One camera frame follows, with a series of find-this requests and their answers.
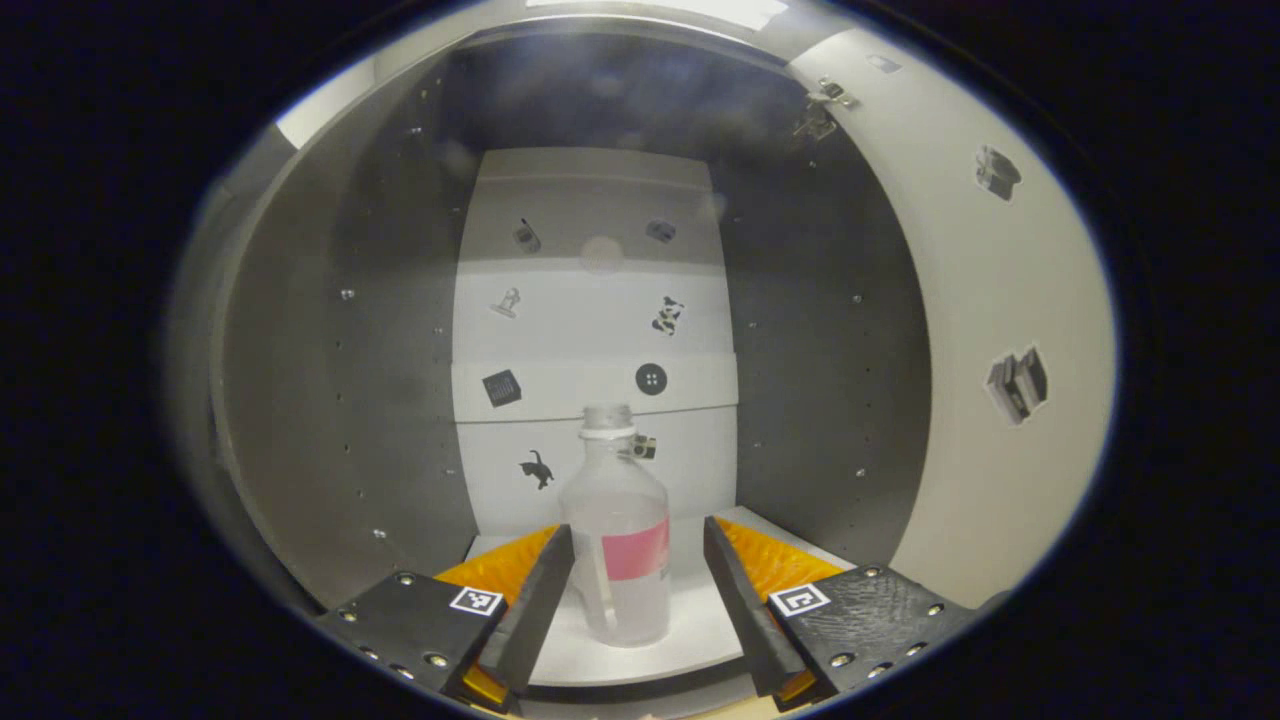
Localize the clear plastic bottle pink label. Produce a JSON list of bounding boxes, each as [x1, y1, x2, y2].
[[558, 402, 673, 648]]

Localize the grey cabinet door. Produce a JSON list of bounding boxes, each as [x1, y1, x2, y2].
[[785, 25, 1118, 611]]

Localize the large ceiling light panel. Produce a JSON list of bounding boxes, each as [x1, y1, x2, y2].
[[528, 0, 791, 31]]

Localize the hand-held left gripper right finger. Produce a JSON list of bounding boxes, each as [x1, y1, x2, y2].
[[702, 515, 978, 713]]

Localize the metal cabinet hinge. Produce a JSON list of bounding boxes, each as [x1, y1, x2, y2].
[[795, 78, 859, 139]]

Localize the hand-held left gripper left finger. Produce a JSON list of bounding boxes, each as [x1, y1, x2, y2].
[[315, 522, 578, 713]]

